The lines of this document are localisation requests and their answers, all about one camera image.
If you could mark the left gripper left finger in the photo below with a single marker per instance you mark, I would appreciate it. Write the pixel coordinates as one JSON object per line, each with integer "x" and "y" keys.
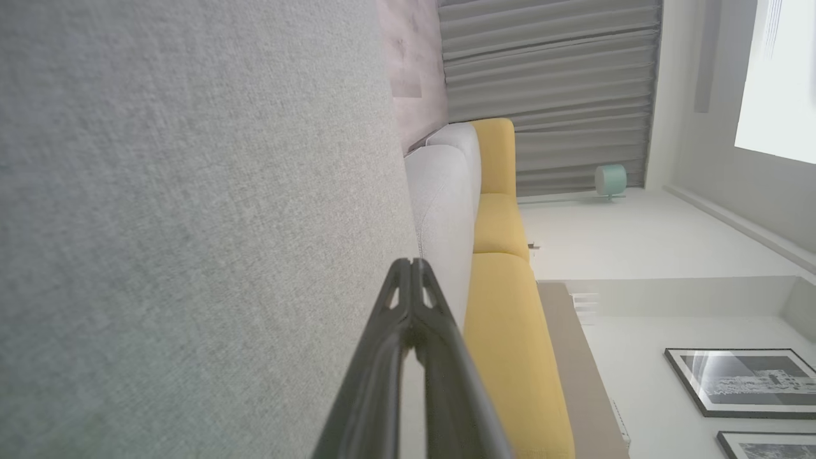
{"x": 370, "y": 408}

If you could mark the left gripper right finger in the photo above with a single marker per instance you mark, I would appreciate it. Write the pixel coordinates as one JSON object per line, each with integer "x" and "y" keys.
{"x": 456, "y": 414}

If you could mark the yellow sofa backrest cushion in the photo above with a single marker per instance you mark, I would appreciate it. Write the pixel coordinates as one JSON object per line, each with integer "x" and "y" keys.
{"x": 500, "y": 226}
{"x": 494, "y": 156}
{"x": 510, "y": 357}

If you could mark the large grey sofa seat cushion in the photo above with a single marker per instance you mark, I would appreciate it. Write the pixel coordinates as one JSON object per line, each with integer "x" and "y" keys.
{"x": 191, "y": 223}

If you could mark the floor lamp teal shade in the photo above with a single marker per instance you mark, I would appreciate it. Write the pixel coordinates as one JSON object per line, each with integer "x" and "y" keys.
{"x": 610, "y": 180}

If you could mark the large black framed picture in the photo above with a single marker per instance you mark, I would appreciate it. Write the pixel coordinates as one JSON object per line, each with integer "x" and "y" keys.
{"x": 752, "y": 382}

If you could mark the small black framed picture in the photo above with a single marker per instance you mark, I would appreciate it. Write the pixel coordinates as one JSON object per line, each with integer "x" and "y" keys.
{"x": 771, "y": 449}

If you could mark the grey pleated curtain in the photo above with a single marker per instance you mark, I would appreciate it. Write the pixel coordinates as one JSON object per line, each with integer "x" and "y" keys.
{"x": 548, "y": 76}

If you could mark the bright ceiling light panel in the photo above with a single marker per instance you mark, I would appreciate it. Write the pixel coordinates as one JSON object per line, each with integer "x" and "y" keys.
{"x": 784, "y": 76}

